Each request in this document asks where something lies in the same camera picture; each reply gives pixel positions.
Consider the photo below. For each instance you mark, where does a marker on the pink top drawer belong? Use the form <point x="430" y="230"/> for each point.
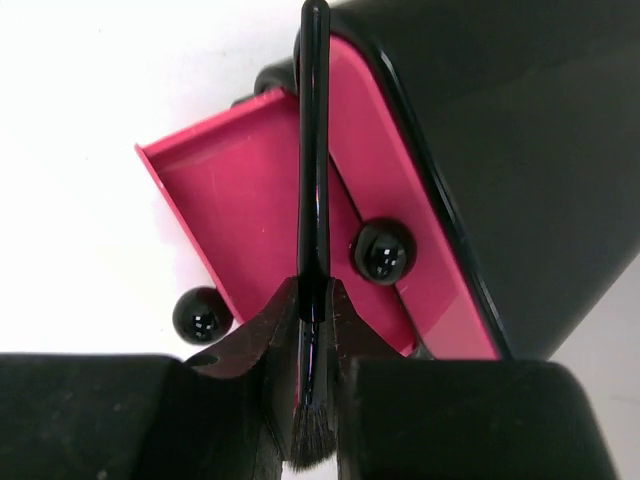
<point x="376" y="168"/>

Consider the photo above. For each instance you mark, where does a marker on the black drawer organizer cabinet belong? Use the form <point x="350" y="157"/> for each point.
<point x="522" y="118"/>

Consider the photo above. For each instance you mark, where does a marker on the pink drawer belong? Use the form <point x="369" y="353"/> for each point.
<point x="376" y="168"/>
<point x="232" y="183"/>

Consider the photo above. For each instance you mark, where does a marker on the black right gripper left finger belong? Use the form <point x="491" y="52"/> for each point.
<point x="226" y="413"/>

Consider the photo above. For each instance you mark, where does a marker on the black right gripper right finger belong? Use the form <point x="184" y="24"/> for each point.
<point x="401" y="418"/>

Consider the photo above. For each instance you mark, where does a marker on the black makeup brush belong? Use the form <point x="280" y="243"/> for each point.
<point x="313" y="440"/>

